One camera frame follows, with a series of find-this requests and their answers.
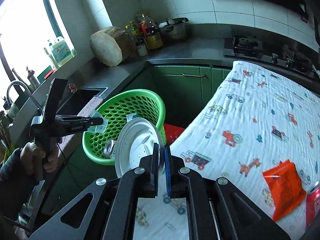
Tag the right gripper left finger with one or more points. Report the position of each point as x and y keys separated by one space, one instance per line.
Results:
x=148 y=181

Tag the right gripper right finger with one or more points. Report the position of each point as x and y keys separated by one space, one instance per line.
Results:
x=176 y=187

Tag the clear plastic wrapper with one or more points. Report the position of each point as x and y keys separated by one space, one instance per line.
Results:
x=99 y=123

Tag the orange snack bag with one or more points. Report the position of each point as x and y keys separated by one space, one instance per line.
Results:
x=285 y=187

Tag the red cola can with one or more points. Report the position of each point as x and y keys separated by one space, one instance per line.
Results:
x=312 y=203

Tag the green kitchen cabinet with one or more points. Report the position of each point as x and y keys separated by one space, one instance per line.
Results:
x=185 y=91

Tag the person's left hand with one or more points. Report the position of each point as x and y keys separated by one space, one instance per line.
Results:
x=31 y=153

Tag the chrome sink faucet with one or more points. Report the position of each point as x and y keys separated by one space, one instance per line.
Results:
x=24 y=95

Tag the red plastic stool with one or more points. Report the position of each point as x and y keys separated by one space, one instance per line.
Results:
x=172 y=132

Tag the green plastic basket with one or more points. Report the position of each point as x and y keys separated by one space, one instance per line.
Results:
x=145 y=103

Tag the detergent jug on windowsill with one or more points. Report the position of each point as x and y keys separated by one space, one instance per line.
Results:
x=60 y=50

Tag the printed white tablecloth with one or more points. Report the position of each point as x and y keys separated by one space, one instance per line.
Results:
x=256 y=120

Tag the round wooden chopping block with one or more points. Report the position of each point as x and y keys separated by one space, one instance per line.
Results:
x=111 y=46

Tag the small white condiment jar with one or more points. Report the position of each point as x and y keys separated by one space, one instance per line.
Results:
x=141 y=48

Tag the yellow label oil bottle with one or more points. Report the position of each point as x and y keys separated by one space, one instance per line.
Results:
x=151 y=33

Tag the steel cooking pot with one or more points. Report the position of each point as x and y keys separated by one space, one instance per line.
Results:
x=174 y=29

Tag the black gas stove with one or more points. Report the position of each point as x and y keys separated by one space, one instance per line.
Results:
x=285 y=57

